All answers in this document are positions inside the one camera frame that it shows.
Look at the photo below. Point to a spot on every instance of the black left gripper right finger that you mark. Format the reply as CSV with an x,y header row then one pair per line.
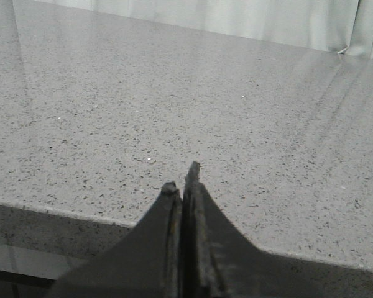
x,y
219,261

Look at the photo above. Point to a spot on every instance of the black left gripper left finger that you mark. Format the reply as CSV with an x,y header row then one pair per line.
x,y
144,263

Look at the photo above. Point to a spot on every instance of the white curtain backdrop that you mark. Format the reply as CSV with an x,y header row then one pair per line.
x,y
344,27

